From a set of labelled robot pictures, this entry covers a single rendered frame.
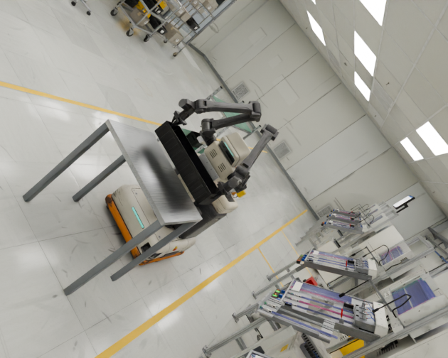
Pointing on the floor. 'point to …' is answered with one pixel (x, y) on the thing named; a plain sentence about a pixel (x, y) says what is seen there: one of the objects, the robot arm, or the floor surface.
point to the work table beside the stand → (145, 154)
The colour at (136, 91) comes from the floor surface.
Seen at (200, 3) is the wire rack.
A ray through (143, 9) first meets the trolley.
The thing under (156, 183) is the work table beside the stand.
